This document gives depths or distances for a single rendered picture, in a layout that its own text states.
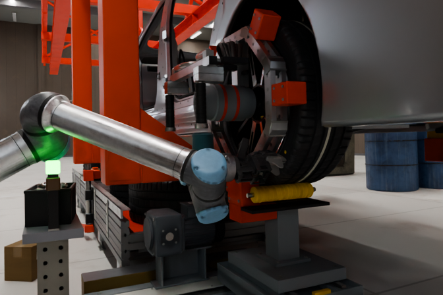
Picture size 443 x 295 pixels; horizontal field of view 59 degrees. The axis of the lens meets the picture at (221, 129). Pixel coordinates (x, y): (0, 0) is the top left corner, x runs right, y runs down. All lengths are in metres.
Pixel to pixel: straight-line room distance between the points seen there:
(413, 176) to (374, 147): 0.57
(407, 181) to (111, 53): 4.28
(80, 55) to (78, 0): 0.50
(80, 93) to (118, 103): 1.95
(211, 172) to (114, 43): 1.03
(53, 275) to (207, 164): 0.78
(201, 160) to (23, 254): 1.54
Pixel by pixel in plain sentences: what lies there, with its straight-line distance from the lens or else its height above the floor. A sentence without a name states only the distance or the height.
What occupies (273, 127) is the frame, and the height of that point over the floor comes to 0.75.
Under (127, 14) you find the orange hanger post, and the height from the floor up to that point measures 1.29.
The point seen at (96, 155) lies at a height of 0.59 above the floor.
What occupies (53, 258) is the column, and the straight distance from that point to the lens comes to 1.53.
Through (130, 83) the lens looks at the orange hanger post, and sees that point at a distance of 1.83.
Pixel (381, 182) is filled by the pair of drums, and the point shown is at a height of 0.12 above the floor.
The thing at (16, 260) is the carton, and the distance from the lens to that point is 2.39.
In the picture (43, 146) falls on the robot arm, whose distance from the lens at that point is 1.32.
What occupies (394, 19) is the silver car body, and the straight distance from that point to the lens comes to 1.05.
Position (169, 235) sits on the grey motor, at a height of 0.32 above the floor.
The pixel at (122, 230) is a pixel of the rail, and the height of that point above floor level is 0.30.
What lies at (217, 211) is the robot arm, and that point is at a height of 0.52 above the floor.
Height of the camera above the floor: 0.71
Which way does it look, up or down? 1 degrees up
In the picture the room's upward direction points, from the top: 1 degrees counter-clockwise
